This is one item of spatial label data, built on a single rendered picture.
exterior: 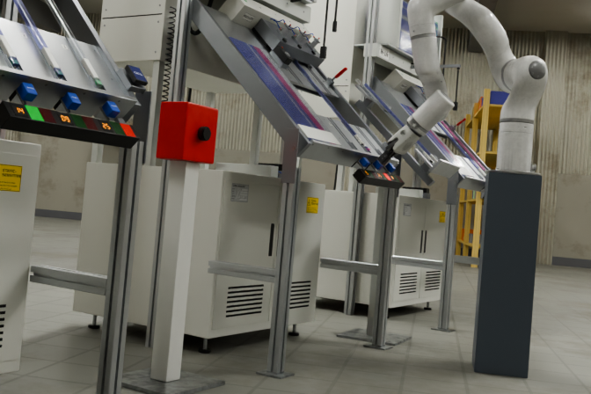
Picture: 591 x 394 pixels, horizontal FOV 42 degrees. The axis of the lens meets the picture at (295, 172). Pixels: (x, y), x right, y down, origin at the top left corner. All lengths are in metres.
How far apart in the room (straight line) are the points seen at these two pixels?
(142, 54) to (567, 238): 9.21
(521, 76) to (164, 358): 1.53
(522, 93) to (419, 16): 0.45
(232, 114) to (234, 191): 9.23
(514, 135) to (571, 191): 8.67
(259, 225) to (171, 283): 0.67
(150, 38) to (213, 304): 0.99
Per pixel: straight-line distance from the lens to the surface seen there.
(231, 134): 11.77
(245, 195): 2.65
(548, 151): 11.36
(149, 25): 2.86
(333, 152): 2.53
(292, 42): 3.00
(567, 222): 11.44
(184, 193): 2.12
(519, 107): 2.82
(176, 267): 2.13
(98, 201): 2.91
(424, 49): 2.71
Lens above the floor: 0.52
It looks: 2 degrees up
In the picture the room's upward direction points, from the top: 5 degrees clockwise
